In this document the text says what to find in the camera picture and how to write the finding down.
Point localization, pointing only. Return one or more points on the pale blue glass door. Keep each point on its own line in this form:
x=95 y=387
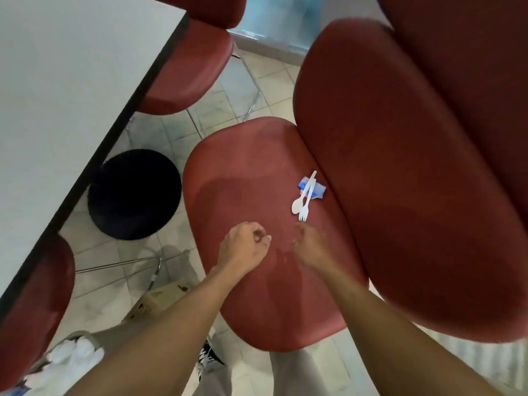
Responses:
x=280 y=18

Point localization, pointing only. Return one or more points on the white plastic spoon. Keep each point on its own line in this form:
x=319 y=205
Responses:
x=296 y=206

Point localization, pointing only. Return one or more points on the person's left hand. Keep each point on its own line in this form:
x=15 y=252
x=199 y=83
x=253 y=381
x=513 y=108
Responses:
x=239 y=249

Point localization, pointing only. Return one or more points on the red padded chair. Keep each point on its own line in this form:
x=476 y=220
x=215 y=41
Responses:
x=474 y=57
x=187 y=65
x=255 y=177
x=33 y=309

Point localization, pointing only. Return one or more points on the black and white shoe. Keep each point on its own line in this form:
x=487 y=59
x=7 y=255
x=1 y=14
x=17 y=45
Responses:
x=208 y=357

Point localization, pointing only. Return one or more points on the person's left fingers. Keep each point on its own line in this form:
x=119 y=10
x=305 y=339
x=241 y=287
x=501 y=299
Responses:
x=260 y=238

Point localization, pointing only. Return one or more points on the brown cardboard box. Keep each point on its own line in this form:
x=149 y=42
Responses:
x=159 y=301

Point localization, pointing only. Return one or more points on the blue plastic wrapper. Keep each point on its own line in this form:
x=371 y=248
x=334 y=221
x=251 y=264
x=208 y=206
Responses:
x=319 y=191

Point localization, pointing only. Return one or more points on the person's left forearm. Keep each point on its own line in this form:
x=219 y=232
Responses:
x=173 y=325

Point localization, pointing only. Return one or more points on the person's right hand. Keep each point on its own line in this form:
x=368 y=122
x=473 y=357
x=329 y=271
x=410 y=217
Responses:
x=312 y=249

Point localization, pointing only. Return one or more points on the white crumpled tissues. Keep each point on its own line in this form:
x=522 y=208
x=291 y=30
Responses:
x=70 y=360

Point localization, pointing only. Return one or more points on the person's right fingers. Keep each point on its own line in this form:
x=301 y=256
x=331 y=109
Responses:
x=301 y=235

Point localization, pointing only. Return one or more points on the person's right forearm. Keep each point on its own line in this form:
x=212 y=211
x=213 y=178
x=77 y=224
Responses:
x=383 y=325

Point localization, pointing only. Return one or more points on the person's beige trousers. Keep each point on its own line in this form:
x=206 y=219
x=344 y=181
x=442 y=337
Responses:
x=222 y=383

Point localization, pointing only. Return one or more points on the white plastic fork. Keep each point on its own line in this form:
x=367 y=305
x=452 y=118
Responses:
x=307 y=202

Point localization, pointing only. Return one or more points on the black round table base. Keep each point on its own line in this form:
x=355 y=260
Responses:
x=134 y=193

